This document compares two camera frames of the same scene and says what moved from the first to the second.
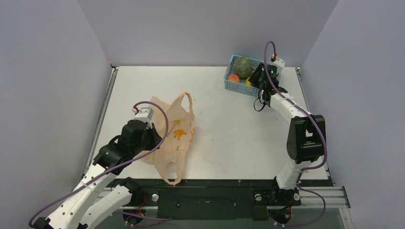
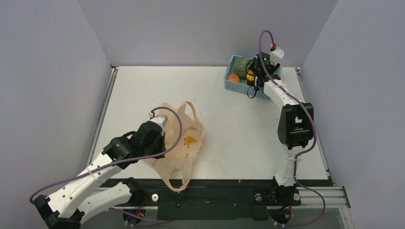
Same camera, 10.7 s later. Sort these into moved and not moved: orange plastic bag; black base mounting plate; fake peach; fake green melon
Moved: orange plastic bag
Not moved: black base mounting plate; fake green melon; fake peach
